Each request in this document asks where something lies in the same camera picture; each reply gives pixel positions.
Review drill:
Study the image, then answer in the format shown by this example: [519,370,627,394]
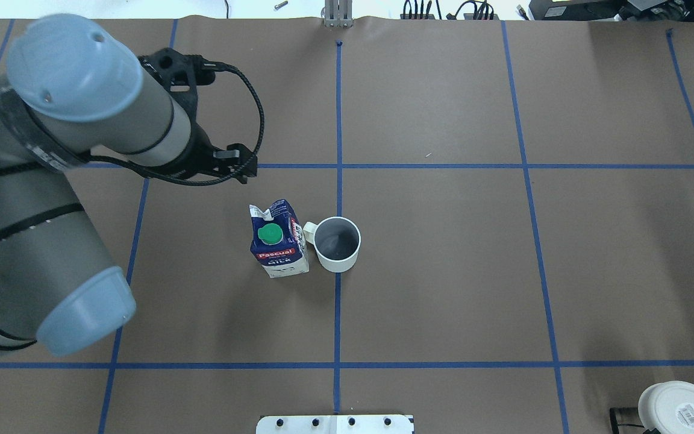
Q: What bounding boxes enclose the white mug with handle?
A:
[302,216,363,274]

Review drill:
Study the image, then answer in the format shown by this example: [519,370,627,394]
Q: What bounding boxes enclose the blue white milk carton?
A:
[249,200,310,278]

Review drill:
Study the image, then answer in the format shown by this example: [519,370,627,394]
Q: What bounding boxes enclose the white upturned cup in rack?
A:
[638,381,694,433]

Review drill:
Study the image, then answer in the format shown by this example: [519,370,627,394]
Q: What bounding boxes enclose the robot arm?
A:
[0,13,265,357]

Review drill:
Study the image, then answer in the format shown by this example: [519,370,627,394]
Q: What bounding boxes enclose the aluminium frame post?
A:
[321,0,354,28]

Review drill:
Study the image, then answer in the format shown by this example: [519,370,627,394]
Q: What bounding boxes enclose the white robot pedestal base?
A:
[255,414,416,433]

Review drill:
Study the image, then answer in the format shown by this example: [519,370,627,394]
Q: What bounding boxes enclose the black wire cup rack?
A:
[608,407,659,433]

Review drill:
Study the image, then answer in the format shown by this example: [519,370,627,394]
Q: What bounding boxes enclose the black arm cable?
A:
[91,60,265,186]

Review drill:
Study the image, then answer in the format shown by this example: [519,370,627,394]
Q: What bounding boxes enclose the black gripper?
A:
[137,48,258,184]

